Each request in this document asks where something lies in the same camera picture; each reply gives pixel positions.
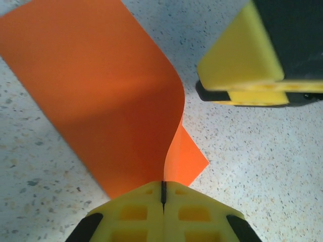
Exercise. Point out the orange paper sheet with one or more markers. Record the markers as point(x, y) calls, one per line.
point(88, 88)

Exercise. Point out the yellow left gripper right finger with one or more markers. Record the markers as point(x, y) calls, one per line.
point(199, 216)

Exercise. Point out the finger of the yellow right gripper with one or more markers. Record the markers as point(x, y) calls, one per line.
point(257, 97)
point(239, 55)

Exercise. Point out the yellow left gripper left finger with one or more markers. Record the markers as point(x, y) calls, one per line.
point(131, 216)

